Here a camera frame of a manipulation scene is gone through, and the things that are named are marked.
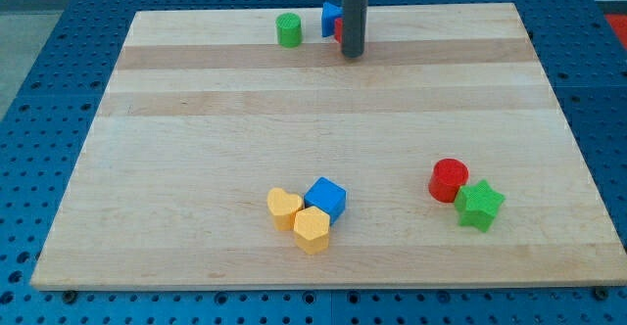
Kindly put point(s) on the green star block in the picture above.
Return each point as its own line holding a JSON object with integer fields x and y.
{"x": 478, "y": 205}

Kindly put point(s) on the blue cube block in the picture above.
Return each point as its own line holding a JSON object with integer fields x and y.
{"x": 327, "y": 196}

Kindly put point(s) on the yellow heart block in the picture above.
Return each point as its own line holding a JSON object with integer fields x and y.
{"x": 283, "y": 207}

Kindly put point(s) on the yellow hexagon block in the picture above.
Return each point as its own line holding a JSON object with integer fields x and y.
{"x": 311, "y": 230}

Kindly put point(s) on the wooden board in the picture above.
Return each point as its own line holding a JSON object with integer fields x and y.
{"x": 204, "y": 113}

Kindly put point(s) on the green cylinder block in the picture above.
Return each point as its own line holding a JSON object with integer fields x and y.
{"x": 289, "y": 30}

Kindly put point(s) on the small red block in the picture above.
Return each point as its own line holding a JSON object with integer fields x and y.
{"x": 338, "y": 27}

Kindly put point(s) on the red cylinder block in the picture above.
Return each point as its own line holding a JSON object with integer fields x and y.
{"x": 448, "y": 175}

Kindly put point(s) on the blue triangle block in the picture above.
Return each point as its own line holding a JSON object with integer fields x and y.
{"x": 329, "y": 14}

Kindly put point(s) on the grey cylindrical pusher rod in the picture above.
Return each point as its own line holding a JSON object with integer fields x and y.
{"x": 353, "y": 31}

